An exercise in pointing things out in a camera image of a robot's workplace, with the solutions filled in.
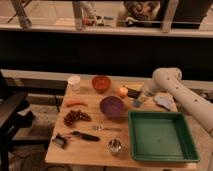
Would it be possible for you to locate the red bowl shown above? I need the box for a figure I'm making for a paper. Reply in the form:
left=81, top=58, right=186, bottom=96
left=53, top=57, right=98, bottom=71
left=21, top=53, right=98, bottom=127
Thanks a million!
left=92, top=75, right=111, bottom=93

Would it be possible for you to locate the black chair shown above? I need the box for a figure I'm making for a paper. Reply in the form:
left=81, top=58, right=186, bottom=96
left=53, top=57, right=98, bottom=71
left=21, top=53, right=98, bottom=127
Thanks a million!
left=0, top=72, right=34, bottom=171

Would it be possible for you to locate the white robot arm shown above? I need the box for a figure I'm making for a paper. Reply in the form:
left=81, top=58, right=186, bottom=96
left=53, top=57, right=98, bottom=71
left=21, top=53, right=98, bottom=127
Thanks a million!
left=133, top=68, right=213, bottom=137

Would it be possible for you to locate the black binder clip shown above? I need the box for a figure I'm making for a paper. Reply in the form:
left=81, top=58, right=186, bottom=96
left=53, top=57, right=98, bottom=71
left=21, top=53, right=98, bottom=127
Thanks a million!
left=51, top=134, right=68, bottom=149

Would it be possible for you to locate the green plastic tray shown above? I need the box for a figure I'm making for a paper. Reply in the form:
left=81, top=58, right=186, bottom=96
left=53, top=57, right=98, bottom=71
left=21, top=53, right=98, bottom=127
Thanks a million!
left=128, top=110, right=200, bottom=163

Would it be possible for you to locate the silver fork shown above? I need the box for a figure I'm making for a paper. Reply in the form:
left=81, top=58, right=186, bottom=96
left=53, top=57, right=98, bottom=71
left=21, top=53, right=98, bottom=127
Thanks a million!
left=91, top=126, right=121, bottom=132

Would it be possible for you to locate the white crumpled cloth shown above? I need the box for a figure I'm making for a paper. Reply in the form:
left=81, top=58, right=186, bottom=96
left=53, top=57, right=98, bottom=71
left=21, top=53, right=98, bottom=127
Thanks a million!
left=154, top=95, right=173, bottom=111

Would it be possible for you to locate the bunch of red grapes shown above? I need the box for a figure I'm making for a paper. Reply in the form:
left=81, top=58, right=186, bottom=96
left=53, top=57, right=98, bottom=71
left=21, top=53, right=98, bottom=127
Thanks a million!
left=63, top=110, right=91, bottom=126

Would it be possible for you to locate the small metal cup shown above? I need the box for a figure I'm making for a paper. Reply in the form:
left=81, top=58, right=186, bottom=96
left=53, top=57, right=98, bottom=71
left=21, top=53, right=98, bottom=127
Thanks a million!
left=108, top=139, right=122, bottom=155

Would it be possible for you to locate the white plastic cup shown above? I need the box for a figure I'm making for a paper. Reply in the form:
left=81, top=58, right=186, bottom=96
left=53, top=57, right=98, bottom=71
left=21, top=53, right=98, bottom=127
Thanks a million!
left=67, top=75, right=81, bottom=91

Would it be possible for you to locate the orange fruit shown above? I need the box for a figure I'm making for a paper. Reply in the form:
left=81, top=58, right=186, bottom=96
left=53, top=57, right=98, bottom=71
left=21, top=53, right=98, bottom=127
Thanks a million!
left=118, top=87, right=128, bottom=98

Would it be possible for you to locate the black handled knife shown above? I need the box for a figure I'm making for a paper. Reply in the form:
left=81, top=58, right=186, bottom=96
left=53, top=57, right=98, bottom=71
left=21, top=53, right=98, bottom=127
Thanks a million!
left=71, top=131, right=100, bottom=142

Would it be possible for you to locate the purple bowl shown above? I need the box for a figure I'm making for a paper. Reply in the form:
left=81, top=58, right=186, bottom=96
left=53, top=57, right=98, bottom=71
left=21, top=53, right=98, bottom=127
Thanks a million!
left=99, top=96, right=124, bottom=118

